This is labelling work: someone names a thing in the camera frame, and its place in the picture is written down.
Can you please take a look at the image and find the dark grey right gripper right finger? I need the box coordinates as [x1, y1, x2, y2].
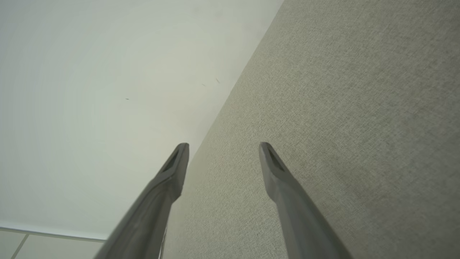
[259, 142, 353, 259]

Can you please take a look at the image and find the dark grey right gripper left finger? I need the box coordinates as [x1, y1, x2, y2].
[94, 143, 190, 259]

